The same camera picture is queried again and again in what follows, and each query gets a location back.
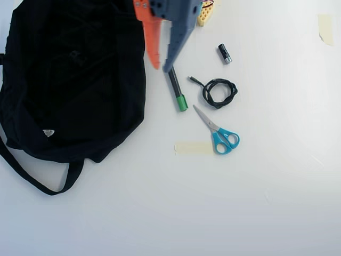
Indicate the blue-grey gripper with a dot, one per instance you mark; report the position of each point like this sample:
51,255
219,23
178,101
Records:
179,25

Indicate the yellow perforated robot base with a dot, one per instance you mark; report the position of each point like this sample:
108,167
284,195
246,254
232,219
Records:
206,14

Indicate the black fabric bag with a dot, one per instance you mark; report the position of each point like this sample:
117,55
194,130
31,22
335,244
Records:
66,93

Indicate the black marker with green cap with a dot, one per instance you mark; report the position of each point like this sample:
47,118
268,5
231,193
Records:
177,90

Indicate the small black cylindrical battery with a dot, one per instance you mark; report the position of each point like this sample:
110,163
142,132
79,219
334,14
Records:
224,53

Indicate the wide beige masking tape strip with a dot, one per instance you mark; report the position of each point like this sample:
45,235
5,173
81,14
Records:
193,148

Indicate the torn beige masking tape piece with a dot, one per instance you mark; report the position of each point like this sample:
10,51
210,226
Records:
325,28

